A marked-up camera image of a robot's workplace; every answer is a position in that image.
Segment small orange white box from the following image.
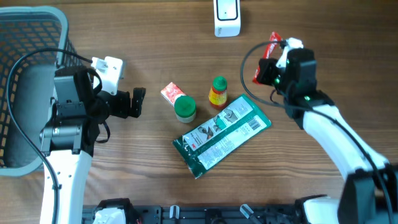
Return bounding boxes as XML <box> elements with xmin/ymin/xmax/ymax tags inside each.
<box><xmin>160</xmin><ymin>82</ymin><xmax>186</xmax><ymax>106</ymax></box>

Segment red snack stick packet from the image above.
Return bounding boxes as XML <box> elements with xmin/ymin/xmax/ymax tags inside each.
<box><xmin>252</xmin><ymin>31</ymin><xmax>282</xmax><ymax>84</ymax></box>

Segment green lidded round jar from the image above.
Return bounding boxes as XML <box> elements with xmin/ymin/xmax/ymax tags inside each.
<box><xmin>174</xmin><ymin>96</ymin><xmax>197</xmax><ymax>123</ymax></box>

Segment red yellow green-capped bottle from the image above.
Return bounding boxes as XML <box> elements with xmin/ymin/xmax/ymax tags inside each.
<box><xmin>208</xmin><ymin>76</ymin><xmax>228</xmax><ymax>109</ymax></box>

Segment green white sachet packet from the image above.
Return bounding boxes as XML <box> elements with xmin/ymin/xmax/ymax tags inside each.
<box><xmin>172</xmin><ymin>94</ymin><xmax>271</xmax><ymax>179</ymax></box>

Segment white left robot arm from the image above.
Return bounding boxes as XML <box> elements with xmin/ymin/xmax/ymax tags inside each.
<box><xmin>40</xmin><ymin>66</ymin><xmax>146</xmax><ymax>223</ymax></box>

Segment white barcode scanner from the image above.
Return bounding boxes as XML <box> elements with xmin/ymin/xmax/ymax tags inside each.
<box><xmin>213</xmin><ymin>0</ymin><xmax>241</xmax><ymax>37</ymax></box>

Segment grey plastic mesh basket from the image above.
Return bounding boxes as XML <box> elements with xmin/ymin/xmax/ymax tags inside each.
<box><xmin>1</xmin><ymin>6</ymin><xmax>83</xmax><ymax>177</ymax></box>

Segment black right camera cable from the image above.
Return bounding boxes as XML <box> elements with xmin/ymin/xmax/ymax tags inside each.
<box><xmin>239</xmin><ymin>39</ymin><xmax>396</xmax><ymax>224</ymax></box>

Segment black mounting rail base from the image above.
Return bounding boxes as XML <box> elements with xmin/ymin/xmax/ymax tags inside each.
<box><xmin>81</xmin><ymin>198</ymin><xmax>306</xmax><ymax>224</ymax></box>

